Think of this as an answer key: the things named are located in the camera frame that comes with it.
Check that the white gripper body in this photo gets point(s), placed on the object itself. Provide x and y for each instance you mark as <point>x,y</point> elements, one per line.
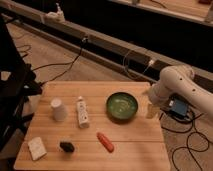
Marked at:
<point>156,94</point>

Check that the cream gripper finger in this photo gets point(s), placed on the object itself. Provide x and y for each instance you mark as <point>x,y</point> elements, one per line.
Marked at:
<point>152,111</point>

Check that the white ceramic cup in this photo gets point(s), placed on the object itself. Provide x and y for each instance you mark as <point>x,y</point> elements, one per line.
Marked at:
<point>59,110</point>

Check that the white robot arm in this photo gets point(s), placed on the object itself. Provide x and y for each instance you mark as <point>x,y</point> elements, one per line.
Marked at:
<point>179,80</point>

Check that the green ceramic bowl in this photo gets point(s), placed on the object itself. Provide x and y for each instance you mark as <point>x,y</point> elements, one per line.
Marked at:
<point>121,106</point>

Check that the black eraser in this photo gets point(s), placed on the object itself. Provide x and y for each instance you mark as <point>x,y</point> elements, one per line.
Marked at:
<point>67,147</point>

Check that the blue electronic box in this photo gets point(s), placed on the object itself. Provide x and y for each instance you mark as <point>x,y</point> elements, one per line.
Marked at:
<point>178,108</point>

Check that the orange carrot toy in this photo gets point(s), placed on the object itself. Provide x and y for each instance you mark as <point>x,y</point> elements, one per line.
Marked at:
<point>105,142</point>

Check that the white tube with label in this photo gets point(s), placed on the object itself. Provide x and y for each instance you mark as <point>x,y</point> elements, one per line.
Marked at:
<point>83,119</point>

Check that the white sponge block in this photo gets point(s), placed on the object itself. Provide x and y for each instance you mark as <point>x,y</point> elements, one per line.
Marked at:
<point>36,148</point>

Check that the white device on rail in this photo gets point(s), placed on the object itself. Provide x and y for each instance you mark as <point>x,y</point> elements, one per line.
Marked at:
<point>58,15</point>

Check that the black stand frame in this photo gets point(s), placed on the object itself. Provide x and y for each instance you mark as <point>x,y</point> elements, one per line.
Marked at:
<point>17,83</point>

